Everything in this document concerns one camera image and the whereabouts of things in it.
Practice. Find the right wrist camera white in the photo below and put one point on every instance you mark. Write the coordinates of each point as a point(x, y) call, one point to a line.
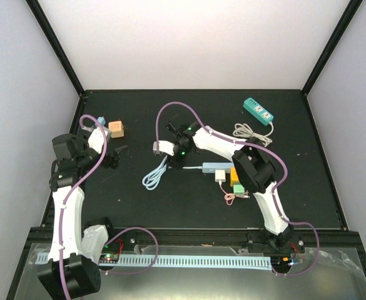
point(165, 147)

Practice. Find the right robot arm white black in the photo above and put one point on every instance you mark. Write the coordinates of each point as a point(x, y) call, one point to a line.
point(253, 166)

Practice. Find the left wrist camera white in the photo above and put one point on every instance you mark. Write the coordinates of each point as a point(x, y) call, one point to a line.
point(96, 140)

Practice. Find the light blue power strip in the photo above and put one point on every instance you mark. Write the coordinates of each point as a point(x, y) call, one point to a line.
point(211, 167)

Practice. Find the white usb charger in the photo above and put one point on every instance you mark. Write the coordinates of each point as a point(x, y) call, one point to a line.
point(220, 176)

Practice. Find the yellow cube adapter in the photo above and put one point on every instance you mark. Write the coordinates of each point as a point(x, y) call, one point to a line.
point(233, 177)

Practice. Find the peach dragon cube adapter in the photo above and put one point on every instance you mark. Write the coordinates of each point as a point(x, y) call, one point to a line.
point(117, 129)

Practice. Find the small blue plug adapter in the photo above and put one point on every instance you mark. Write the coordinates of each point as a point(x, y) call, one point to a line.
point(101, 120)

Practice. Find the black frame post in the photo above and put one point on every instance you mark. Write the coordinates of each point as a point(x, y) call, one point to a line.
point(53, 40)
point(334, 39)

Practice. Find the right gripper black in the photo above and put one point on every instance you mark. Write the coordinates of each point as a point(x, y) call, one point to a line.
point(177, 163)

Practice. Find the teal power strip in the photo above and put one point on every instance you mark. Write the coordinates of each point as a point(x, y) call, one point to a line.
point(258, 111)

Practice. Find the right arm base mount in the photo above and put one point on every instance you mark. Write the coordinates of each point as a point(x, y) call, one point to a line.
point(267, 243)

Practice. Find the right circuit board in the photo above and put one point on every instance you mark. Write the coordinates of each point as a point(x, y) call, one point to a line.
point(285, 261)

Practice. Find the green cube adapter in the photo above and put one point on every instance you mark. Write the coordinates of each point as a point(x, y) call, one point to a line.
point(238, 190)

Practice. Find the left black frame post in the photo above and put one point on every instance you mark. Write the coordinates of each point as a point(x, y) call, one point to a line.
point(53, 40)

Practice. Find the circuit board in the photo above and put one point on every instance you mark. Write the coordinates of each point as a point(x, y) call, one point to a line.
point(108, 259)
point(285, 261)

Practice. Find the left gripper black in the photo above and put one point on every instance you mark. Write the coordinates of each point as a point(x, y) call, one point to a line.
point(115, 159)

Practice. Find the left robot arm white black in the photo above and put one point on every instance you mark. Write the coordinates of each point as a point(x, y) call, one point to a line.
point(72, 269)

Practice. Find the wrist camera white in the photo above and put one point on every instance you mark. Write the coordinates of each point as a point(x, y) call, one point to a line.
point(165, 147)
point(96, 140)

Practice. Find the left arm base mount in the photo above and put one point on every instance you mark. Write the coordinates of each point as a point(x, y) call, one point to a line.
point(117, 242)

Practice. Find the left circuit board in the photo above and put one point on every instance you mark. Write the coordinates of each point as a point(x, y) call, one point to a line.
point(108, 259)

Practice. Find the light blue slotted cable duct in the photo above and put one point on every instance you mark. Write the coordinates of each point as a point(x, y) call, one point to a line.
point(182, 261)

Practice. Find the right black frame post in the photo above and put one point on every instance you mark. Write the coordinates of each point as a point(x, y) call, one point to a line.
point(334, 39)

